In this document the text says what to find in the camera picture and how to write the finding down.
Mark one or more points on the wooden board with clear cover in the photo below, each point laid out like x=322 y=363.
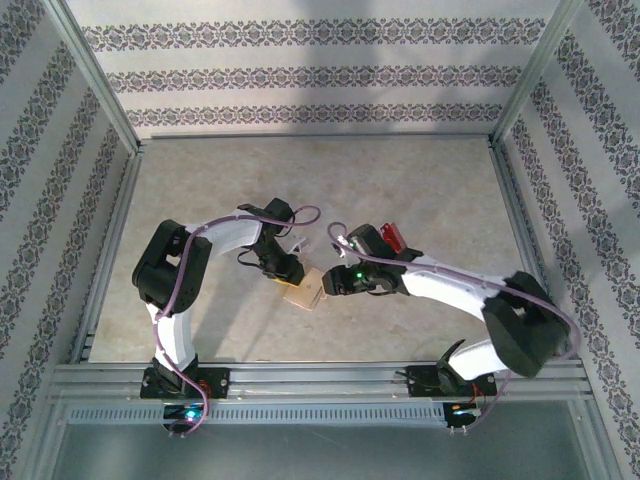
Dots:
x=305 y=295

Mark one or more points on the red credit card stack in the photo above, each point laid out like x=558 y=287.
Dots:
x=392 y=235

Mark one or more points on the clear acrylic card box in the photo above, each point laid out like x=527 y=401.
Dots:
x=407 y=245

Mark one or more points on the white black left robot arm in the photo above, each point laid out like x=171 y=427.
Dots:
x=230 y=235

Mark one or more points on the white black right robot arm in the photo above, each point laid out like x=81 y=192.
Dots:
x=450 y=290

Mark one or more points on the grey metal bottom panel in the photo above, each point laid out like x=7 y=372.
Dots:
x=320 y=455

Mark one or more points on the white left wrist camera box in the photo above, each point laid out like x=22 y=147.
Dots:
x=299 y=245

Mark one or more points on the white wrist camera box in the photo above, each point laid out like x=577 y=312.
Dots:
x=344 y=245
x=299 y=245

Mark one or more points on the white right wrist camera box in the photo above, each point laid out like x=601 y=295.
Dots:
x=344 y=245

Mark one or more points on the aluminium front rail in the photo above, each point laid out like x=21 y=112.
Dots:
x=320 y=380

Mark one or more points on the aluminium rail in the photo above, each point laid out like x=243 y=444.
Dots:
x=107 y=250
x=320 y=136
x=320 y=380
x=525 y=240

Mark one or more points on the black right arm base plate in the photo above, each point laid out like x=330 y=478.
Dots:
x=417 y=385

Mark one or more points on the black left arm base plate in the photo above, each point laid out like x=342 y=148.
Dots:
x=220 y=382

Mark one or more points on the aluminium back rail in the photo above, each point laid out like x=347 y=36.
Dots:
x=320 y=136

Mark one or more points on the aluminium right side rail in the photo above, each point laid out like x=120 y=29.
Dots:
x=525 y=240

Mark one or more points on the aluminium left side rail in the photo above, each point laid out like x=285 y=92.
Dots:
x=107 y=250

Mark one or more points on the aluminium left corner post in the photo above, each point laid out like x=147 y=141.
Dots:
x=95 y=85

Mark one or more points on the aluminium corner post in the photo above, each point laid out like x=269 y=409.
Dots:
x=95 y=85
x=535 y=70

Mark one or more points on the aluminium right corner post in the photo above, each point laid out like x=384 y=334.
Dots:
x=535 y=70

